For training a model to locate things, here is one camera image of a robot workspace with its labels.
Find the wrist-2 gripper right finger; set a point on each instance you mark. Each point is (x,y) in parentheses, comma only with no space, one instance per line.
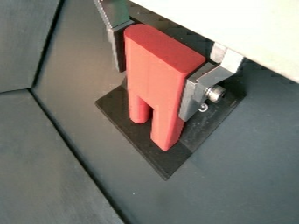
(201,85)

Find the wrist-2 gripper left finger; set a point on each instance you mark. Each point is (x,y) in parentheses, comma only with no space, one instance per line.
(113,13)

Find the red square-circle object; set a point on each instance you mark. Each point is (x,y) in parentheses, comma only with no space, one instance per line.
(157,64)

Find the black curved fixture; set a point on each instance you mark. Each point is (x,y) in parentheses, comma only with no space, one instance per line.
(196,129)

